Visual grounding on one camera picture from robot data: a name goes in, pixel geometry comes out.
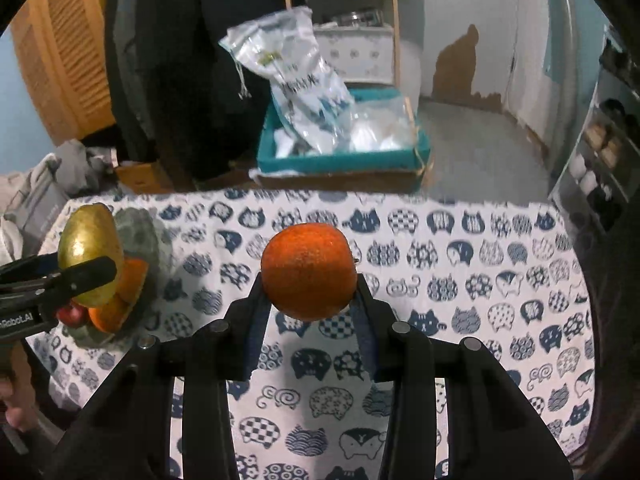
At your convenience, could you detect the white printed rice bag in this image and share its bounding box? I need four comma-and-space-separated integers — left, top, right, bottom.
219, 6, 355, 155

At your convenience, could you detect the wooden louvered wardrobe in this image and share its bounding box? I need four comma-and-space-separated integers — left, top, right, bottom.
10, 0, 115, 145

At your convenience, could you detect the white patterned drawer box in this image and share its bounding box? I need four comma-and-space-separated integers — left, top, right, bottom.
314, 25, 395, 86

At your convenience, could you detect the cat pattern tablecloth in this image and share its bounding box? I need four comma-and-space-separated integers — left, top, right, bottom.
24, 187, 601, 480

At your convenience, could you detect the grey vertical pipe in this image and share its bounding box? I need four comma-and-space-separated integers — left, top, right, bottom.
547, 0, 578, 181

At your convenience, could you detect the grey tote bag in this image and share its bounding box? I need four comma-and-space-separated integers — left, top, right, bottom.
1, 168, 68, 264

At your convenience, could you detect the grey clothes pile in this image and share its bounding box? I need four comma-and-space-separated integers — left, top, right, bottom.
1, 140, 117, 264

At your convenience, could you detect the person's left hand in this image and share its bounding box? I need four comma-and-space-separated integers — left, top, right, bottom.
1, 341, 38, 432

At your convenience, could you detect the orange tangerine back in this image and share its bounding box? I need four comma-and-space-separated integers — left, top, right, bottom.
260, 223, 357, 322

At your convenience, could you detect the yellow pear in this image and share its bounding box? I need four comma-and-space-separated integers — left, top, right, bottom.
58, 203, 125, 308

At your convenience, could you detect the orange tangerine with stem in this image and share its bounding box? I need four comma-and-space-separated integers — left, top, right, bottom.
117, 257, 149, 307

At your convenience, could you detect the green glass bowl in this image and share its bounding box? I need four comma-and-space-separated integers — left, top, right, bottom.
56, 203, 160, 347

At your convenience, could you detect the black hanging coat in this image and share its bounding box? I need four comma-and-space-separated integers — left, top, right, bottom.
104, 0, 285, 190

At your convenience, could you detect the clear plastic bag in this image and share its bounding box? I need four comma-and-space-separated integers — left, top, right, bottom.
346, 96, 419, 153

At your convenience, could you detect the shoe rack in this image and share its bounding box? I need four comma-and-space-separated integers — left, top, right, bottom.
551, 29, 639, 240

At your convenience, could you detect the brown cardboard box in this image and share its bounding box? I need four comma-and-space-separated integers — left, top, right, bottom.
115, 162, 174, 195

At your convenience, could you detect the steel pot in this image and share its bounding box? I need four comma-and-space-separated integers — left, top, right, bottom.
332, 8, 384, 27

